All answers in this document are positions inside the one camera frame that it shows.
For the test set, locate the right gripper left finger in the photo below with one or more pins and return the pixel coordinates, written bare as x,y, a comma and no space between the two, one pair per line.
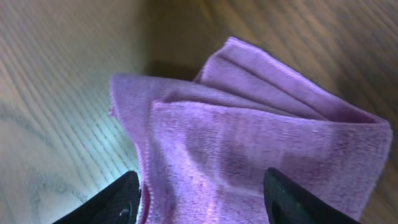
118,203

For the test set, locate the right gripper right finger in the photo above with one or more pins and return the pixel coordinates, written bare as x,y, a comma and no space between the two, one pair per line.
287,202

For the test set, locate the purple microfiber cloth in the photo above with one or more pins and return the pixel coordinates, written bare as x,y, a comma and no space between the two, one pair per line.
204,146

